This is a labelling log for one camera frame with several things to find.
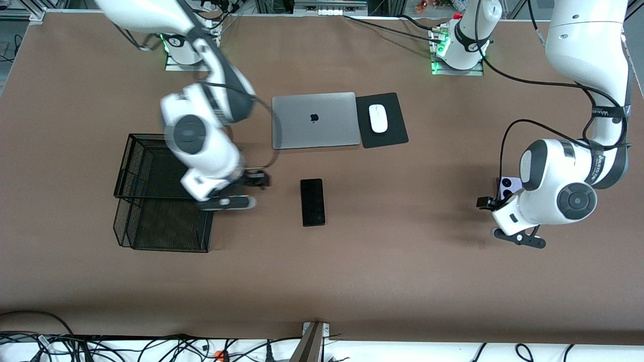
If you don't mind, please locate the grey metal camera mount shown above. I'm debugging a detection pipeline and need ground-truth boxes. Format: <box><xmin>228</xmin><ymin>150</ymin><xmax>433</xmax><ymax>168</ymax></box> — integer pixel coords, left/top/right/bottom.
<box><xmin>289</xmin><ymin>322</ymin><xmax>330</xmax><ymax>362</ymax></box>

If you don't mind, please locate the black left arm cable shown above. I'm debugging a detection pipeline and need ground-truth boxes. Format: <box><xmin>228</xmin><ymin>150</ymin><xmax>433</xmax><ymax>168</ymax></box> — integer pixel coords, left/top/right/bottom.
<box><xmin>480</xmin><ymin>45</ymin><xmax>629</xmax><ymax>179</ymax></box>

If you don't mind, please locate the black mouse pad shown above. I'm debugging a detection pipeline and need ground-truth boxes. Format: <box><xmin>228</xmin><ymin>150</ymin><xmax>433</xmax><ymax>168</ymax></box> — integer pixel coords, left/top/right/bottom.
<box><xmin>355</xmin><ymin>92</ymin><xmax>409</xmax><ymax>149</ymax></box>

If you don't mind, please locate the thick black looped cable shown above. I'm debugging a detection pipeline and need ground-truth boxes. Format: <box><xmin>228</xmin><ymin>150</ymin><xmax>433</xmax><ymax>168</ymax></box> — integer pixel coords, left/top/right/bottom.
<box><xmin>0</xmin><ymin>310</ymin><xmax>76</xmax><ymax>338</ymax></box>

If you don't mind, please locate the black mesh two-tier tray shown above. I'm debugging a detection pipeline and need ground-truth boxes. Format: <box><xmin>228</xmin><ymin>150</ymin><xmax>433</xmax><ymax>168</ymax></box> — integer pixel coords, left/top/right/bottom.
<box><xmin>113</xmin><ymin>133</ymin><xmax>223</xmax><ymax>253</ymax></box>

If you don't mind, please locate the short black table cable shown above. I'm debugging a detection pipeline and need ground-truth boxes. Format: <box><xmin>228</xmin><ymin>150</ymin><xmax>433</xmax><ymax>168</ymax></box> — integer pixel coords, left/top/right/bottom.
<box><xmin>400</xmin><ymin>14</ymin><xmax>434</xmax><ymax>32</ymax></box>

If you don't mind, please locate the lilac flip phone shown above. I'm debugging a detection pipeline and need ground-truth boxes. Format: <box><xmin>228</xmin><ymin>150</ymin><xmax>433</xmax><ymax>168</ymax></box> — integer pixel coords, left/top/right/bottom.
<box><xmin>497</xmin><ymin>176</ymin><xmax>524</xmax><ymax>202</ymax></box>

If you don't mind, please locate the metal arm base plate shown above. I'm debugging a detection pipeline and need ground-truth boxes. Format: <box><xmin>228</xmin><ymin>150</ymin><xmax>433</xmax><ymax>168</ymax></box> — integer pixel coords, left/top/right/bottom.
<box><xmin>432</xmin><ymin>58</ymin><xmax>485</xmax><ymax>77</ymax></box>
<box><xmin>165</xmin><ymin>50</ymin><xmax>218</xmax><ymax>72</ymax></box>

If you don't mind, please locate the white computer mouse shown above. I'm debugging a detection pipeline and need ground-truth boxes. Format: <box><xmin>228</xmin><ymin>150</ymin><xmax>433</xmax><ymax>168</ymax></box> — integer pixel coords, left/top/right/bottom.
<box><xmin>369</xmin><ymin>104</ymin><xmax>388</xmax><ymax>134</ymax></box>

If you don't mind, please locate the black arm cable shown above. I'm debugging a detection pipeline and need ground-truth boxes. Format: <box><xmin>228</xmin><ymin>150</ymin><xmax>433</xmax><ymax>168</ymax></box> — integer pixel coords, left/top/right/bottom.
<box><xmin>480</xmin><ymin>45</ymin><xmax>629</xmax><ymax>179</ymax></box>
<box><xmin>199</xmin><ymin>80</ymin><xmax>281</xmax><ymax>171</ymax></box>

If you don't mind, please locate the grey socket box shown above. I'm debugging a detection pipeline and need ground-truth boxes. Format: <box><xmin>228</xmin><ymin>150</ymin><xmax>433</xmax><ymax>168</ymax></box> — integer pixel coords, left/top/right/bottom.
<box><xmin>293</xmin><ymin>0</ymin><xmax>368</xmax><ymax>16</ymax></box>

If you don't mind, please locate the silver closed laptop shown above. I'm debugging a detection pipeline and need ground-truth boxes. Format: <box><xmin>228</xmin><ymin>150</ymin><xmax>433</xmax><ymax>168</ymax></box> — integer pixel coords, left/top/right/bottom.
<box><xmin>272</xmin><ymin>92</ymin><xmax>362</xmax><ymax>150</ymax></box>

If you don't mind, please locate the black bar smartphone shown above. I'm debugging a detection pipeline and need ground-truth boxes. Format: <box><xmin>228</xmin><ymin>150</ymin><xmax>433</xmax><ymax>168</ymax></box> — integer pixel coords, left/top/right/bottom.
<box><xmin>300</xmin><ymin>178</ymin><xmax>326</xmax><ymax>227</ymax></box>

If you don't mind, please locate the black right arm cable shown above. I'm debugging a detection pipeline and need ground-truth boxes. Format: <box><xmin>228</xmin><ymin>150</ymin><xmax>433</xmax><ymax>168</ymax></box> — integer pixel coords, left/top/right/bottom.
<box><xmin>199</xmin><ymin>80</ymin><xmax>281</xmax><ymax>171</ymax></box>

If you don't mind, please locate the aluminium frame post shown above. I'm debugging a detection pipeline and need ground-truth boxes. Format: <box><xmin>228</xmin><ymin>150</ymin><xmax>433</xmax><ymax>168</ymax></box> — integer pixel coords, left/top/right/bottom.
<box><xmin>0</xmin><ymin>8</ymin><xmax>47</xmax><ymax>23</ymax></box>

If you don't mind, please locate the long black table cable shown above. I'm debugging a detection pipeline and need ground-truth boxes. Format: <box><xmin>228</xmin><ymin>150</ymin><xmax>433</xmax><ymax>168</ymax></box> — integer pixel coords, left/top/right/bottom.
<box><xmin>344</xmin><ymin>15</ymin><xmax>443</xmax><ymax>45</ymax></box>

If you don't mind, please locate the black base connector cable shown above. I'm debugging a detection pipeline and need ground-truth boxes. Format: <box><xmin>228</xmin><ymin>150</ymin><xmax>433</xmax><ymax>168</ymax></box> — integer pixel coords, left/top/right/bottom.
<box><xmin>204</xmin><ymin>0</ymin><xmax>243</xmax><ymax>36</ymax></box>

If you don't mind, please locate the tangled black floor cable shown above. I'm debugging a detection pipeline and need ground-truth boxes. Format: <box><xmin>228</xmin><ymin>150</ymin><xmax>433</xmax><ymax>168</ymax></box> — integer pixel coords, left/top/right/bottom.
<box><xmin>75</xmin><ymin>334</ymin><xmax>302</xmax><ymax>362</ymax></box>

